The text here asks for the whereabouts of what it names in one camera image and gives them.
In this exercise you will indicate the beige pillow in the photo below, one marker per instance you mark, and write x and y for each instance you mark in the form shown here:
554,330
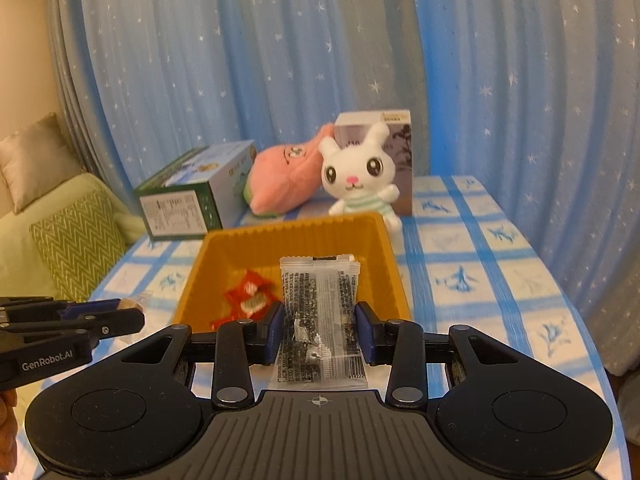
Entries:
35,160

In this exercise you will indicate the white bunny plush toy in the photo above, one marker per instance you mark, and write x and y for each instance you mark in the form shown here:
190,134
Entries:
355,175

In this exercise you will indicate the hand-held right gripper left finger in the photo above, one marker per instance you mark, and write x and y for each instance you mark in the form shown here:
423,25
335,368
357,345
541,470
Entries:
276,332

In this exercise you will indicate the blue checked tablecloth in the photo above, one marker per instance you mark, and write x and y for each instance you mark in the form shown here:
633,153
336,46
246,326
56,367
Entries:
475,285

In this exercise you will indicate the orange plastic tray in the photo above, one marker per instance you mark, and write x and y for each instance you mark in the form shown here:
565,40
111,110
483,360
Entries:
300,235

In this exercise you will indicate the clear dark snack packet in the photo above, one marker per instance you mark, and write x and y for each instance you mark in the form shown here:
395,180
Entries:
320,310

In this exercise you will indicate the green zigzag pillow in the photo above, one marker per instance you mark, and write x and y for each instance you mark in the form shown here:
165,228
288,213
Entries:
75,245

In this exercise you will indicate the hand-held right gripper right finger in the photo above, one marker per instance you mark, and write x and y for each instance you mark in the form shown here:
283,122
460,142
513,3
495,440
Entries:
364,332

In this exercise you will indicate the pink plush toy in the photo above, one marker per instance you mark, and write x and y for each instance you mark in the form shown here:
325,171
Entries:
282,180

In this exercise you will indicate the small clear packet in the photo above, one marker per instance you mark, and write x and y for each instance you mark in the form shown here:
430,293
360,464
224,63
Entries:
135,302

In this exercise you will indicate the green cardboard box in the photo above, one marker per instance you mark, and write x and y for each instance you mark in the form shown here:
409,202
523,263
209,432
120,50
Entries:
200,190

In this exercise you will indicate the blue star curtain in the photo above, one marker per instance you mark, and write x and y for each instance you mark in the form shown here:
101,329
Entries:
250,60

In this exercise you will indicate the beige sofa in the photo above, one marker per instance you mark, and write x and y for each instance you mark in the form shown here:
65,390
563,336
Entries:
30,260

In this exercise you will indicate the red candy packet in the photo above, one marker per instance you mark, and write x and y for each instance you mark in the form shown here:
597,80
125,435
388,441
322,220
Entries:
250,296

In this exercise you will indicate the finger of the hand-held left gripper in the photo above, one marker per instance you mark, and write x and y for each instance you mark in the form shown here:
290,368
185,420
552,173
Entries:
117,321
90,308

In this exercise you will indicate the person's left hand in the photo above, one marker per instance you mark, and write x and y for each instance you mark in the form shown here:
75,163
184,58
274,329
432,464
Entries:
6,425

